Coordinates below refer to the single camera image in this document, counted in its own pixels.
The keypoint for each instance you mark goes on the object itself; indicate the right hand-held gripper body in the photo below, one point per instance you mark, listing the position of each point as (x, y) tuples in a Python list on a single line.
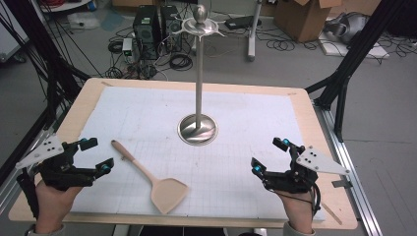
[(288, 180)]

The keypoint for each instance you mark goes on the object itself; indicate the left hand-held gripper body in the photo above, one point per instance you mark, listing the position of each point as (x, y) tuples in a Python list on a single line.
[(62, 173)]

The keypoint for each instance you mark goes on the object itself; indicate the wooden spatula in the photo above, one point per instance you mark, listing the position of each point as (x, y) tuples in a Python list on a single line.
[(167, 193)]

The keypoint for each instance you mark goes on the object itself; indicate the person's right hand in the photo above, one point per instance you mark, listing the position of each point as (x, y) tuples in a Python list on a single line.
[(298, 209)]

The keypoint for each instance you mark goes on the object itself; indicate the person's left hand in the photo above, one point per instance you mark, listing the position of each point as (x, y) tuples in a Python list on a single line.
[(54, 206)]

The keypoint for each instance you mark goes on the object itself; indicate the white grid mat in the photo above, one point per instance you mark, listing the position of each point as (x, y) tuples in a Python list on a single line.
[(229, 131)]

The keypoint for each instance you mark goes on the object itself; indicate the dark metal clip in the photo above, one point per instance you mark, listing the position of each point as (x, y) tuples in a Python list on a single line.
[(342, 183)]

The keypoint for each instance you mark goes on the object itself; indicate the thin wooden stick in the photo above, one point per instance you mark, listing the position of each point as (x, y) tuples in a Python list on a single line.
[(331, 213)]

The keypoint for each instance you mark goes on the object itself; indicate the steel utensil stand with hooks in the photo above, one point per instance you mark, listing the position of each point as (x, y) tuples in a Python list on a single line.
[(198, 82)]

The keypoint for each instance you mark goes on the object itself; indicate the white power box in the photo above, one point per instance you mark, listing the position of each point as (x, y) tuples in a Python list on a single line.
[(127, 46)]

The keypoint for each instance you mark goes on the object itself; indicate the white stand pole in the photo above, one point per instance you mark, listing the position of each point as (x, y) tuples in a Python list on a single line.
[(252, 36)]

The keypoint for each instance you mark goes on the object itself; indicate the clear plastic bag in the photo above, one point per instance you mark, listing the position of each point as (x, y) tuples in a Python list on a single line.
[(83, 20)]

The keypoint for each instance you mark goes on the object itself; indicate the cardboard box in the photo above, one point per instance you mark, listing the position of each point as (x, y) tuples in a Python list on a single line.
[(305, 19)]

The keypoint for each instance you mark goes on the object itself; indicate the large black computer tower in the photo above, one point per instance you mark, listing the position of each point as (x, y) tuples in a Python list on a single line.
[(146, 31)]

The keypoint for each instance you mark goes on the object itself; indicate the flat black device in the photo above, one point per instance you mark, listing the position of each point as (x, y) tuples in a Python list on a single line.
[(241, 22)]

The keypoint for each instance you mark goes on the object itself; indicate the white flat board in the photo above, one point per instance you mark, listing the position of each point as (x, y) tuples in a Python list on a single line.
[(373, 50)]

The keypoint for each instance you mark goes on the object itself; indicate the grey bag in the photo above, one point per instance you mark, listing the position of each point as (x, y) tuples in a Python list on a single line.
[(347, 28)]

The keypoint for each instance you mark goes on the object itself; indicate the slim black computer tower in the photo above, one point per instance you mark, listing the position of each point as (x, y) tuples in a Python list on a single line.
[(170, 28)]

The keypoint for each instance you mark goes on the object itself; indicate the aluminium rail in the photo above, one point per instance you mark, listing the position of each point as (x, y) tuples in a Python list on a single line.
[(354, 183), (19, 183)]

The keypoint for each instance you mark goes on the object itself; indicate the black frame post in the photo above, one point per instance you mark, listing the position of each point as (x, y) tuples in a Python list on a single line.
[(39, 49), (357, 52)]

